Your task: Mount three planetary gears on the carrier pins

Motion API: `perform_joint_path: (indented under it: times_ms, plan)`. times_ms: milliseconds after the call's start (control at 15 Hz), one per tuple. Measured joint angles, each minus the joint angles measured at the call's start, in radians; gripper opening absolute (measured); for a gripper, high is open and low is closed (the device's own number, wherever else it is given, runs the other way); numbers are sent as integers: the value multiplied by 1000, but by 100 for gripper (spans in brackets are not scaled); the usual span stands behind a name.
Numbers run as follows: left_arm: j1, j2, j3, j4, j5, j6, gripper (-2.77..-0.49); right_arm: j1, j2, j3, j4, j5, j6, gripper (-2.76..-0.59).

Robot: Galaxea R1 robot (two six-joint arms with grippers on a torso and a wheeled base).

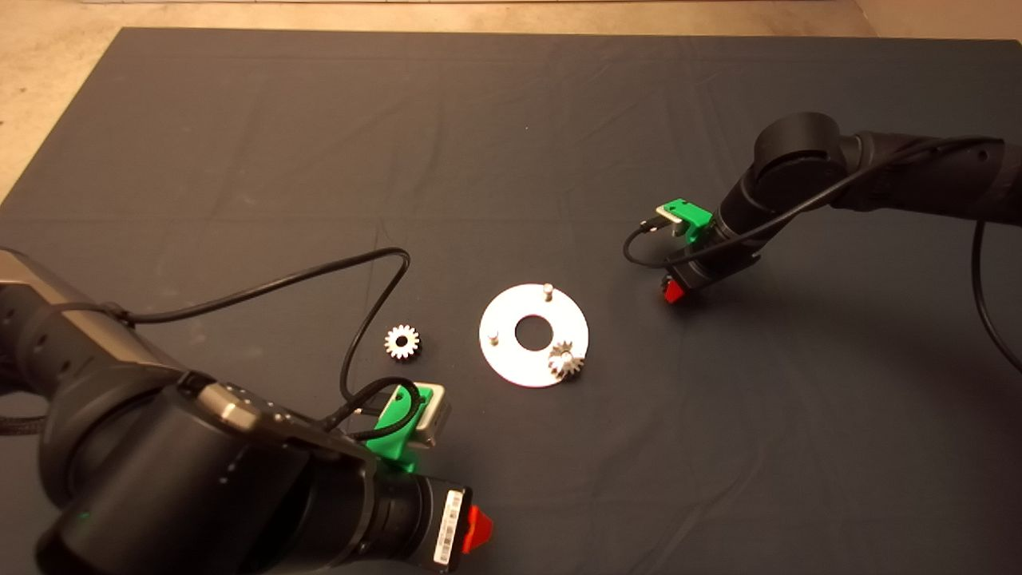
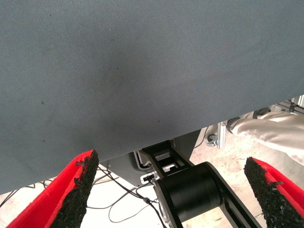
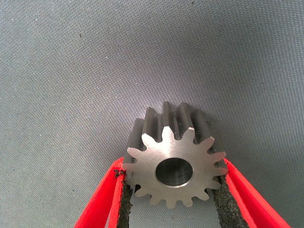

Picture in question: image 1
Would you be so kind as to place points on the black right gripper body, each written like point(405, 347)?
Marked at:
point(711, 263)

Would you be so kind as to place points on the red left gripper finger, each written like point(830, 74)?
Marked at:
point(477, 529)

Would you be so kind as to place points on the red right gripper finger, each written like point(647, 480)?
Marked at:
point(675, 292)

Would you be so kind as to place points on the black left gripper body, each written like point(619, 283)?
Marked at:
point(407, 527)

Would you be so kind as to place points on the small steel planetary gear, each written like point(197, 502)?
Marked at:
point(567, 366)
point(402, 333)

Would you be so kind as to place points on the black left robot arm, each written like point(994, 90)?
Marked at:
point(160, 487)

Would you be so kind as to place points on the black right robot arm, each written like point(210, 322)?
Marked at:
point(798, 160)

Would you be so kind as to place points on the round metal carrier plate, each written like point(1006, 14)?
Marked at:
point(511, 363)

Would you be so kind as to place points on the dark grey table cloth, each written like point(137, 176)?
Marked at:
point(511, 160)

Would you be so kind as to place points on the green right camera mount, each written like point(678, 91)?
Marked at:
point(693, 216)

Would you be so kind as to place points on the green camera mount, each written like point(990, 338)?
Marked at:
point(391, 435)
point(693, 216)

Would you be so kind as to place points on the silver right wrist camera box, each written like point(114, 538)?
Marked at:
point(669, 218)

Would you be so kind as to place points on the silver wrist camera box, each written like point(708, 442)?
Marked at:
point(435, 417)
point(669, 218)

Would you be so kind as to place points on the green left camera mount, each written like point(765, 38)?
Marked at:
point(391, 435)

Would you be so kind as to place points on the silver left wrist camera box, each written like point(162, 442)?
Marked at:
point(435, 417)

